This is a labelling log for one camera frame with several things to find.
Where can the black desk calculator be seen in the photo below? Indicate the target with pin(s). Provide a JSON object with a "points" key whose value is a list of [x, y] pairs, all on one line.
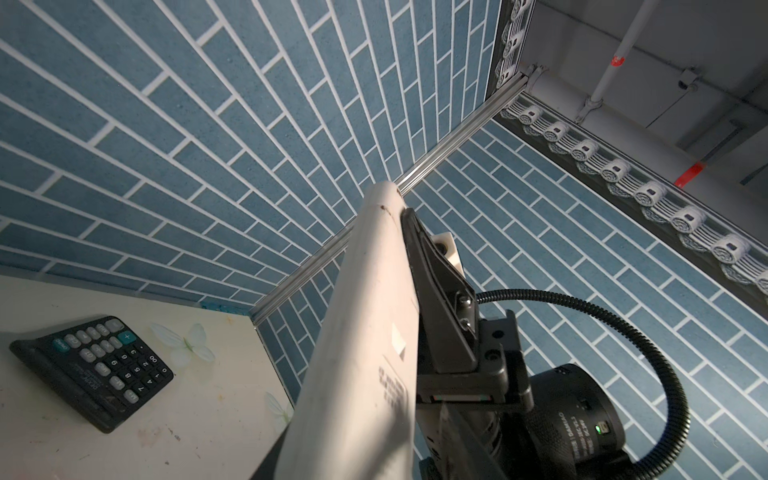
{"points": [[101, 368]]}

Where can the LED light strip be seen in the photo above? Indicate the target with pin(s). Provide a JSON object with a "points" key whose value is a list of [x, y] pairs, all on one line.
{"points": [[723, 226]]}

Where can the white remote control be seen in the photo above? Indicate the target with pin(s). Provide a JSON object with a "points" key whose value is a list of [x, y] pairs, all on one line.
{"points": [[355, 416]]}

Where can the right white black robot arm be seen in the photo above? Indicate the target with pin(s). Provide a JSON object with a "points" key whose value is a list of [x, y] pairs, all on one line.
{"points": [[573, 431]]}

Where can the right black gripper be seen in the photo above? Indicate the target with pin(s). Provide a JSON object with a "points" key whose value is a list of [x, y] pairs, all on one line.
{"points": [[471, 375]]}

